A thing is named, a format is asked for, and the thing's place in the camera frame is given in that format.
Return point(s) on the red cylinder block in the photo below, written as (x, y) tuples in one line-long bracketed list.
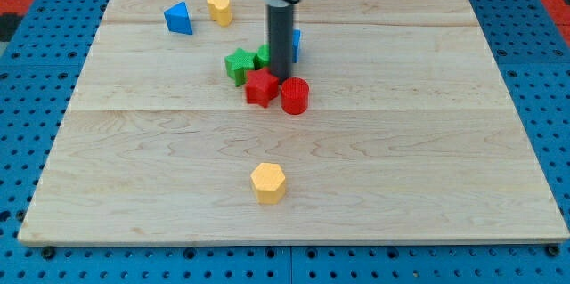
[(294, 95)]

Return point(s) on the red star block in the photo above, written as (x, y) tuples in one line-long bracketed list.
[(261, 87)]

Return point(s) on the yellow hexagon block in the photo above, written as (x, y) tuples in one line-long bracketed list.
[(268, 183)]

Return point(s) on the green round block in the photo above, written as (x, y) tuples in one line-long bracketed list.
[(262, 57)]

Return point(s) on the green star block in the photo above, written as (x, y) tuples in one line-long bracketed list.
[(237, 64)]

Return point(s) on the blue block behind rod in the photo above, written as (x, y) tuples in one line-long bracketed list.
[(296, 44)]

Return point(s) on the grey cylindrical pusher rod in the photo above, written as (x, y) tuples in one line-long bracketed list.
[(280, 22)]

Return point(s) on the light wooden board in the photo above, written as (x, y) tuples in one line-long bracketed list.
[(410, 136)]

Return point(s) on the yellow heart block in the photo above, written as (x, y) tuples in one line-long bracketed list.
[(220, 12)]

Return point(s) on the blue triangle block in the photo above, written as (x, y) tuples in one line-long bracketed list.
[(178, 19)]

